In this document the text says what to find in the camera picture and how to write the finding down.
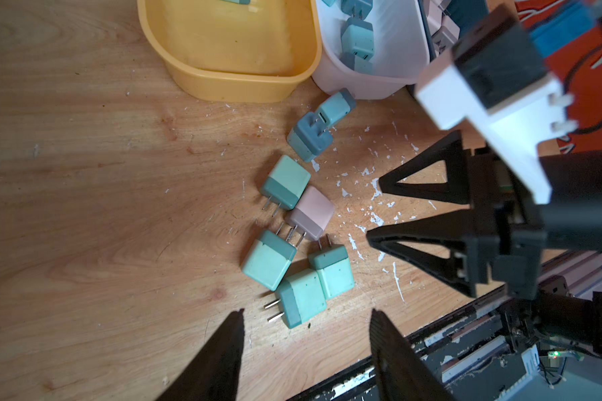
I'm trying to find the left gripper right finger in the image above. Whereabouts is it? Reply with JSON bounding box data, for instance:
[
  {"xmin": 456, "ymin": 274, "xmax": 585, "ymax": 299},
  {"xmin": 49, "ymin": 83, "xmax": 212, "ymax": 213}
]
[{"xmin": 369, "ymin": 309, "xmax": 454, "ymax": 400}]

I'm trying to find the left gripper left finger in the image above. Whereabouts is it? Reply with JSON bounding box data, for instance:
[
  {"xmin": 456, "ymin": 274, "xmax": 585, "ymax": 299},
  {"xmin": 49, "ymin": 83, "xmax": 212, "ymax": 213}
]
[{"xmin": 158, "ymin": 309, "xmax": 245, "ymax": 400}]

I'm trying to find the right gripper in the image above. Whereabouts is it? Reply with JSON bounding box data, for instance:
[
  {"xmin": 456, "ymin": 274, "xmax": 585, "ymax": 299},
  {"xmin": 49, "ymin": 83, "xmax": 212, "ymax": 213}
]
[{"xmin": 366, "ymin": 130, "xmax": 547, "ymax": 301}]

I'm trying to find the blue plug pile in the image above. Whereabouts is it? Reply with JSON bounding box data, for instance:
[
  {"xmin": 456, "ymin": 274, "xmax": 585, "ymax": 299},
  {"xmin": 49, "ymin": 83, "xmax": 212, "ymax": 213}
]
[
  {"xmin": 340, "ymin": 17, "xmax": 375, "ymax": 61},
  {"xmin": 339, "ymin": 53, "xmax": 374, "ymax": 75}
]

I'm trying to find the pink plug pile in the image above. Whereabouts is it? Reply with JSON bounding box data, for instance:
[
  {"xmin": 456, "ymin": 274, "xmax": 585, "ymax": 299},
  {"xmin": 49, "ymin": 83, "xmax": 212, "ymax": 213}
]
[
  {"xmin": 423, "ymin": 0, "xmax": 446, "ymax": 25},
  {"xmin": 431, "ymin": 21, "xmax": 460, "ymax": 53},
  {"xmin": 285, "ymin": 185, "xmax": 335, "ymax": 242}
]

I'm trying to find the green plug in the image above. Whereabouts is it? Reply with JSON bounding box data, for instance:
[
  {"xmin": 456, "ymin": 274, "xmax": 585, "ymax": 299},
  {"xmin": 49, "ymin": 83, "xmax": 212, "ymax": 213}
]
[
  {"xmin": 309, "ymin": 237, "xmax": 356, "ymax": 300},
  {"xmin": 241, "ymin": 222, "xmax": 298, "ymax": 291},
  {"xmin": 259, "ymin": 155, "xmax": 311, "ymax": 217},
  {"xmin": 223, "ymin": 0, "xmax": 251, "ymax": 5},
  {"xmin": 264, "ymin": 269, "xmax": 326, "ymax": 329}
]

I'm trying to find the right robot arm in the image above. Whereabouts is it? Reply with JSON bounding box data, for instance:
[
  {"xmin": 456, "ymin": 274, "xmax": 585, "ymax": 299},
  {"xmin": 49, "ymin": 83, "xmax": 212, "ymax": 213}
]
[{"xmin": 366, "ymin": 131, "xmax": 602, "ymax": 300}]

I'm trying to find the white storage bin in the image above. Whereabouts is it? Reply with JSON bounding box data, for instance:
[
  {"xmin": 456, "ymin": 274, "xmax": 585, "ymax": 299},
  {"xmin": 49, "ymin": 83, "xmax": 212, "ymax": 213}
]
[{"xmin": 312, "ymin": 0, "xmax": 431, "ymax": 100}]

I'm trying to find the dark teal storage bin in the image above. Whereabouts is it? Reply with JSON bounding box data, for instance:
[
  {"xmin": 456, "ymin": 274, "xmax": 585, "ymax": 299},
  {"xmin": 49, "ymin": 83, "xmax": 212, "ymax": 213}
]
[{"xmin": 418, "ymin": 0, "xmax": 488, "ymax": 60}]

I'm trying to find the yellow storage bin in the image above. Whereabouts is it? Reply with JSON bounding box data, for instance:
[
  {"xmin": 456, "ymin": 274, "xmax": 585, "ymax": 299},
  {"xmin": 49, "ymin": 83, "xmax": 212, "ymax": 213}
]
[{"xmin": 137, "ymin": 0, "xmax": 322, "ymax": 103}]

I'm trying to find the teal plug near white bin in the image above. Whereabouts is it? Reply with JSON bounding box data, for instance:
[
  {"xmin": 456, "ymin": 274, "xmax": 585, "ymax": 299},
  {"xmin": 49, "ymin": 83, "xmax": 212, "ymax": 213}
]
[{"xmin": 315, "ymin": 89, "xmax": 356, "ymax": 129}]

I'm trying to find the teal plug beside bin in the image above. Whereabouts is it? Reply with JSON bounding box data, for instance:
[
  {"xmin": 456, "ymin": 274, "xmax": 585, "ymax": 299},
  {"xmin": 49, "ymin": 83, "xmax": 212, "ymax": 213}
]
[{"xmin": 287, "ymin": 112, "xmax": 334, "ymax": 162}]

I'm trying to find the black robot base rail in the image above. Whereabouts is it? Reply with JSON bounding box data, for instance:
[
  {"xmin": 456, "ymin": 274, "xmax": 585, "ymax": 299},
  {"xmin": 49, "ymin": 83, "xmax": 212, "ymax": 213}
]
[{"xmin": 285, "ymin": 250, "xmax": 602, "ymax": 401}]

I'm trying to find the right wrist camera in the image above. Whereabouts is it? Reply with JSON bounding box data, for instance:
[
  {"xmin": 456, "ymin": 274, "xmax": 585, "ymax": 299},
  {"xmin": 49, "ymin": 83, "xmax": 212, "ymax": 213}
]
[{"xmin": 416, "ymin": 5, "xmax": 578, "ymax": 205}]

